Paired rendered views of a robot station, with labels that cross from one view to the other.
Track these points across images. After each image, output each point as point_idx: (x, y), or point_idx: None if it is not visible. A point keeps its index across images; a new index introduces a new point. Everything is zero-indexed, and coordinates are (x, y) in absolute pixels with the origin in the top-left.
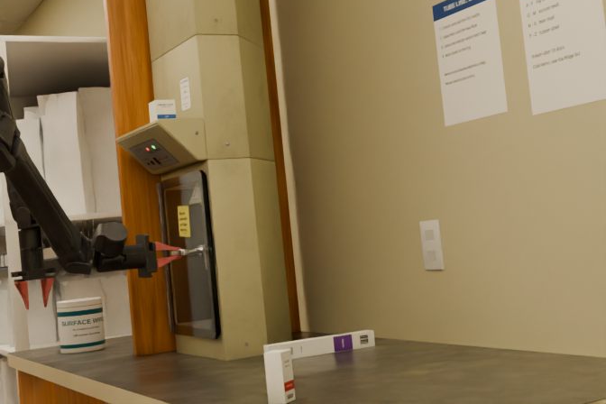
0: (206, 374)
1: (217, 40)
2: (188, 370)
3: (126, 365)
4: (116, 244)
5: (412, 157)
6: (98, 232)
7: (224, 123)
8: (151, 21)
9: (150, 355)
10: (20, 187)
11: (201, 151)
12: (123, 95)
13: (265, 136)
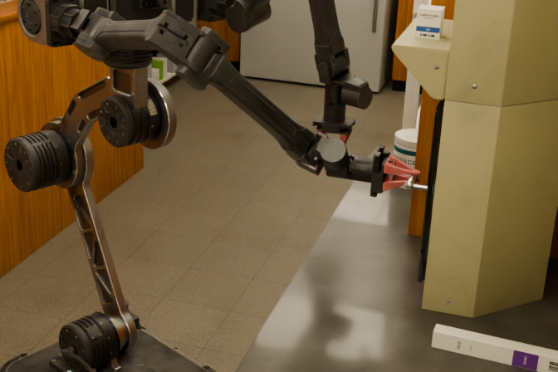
0: (352, 335)
1: None
2: (364, 309)
3: (363, 255)
4: (330, 163)
5: None
6: (316, 146)
7: (475, 61)
8: None
9: (414, 240)
10: (228, 97)
11: (438, 90)
12: None
13: (557, 70)
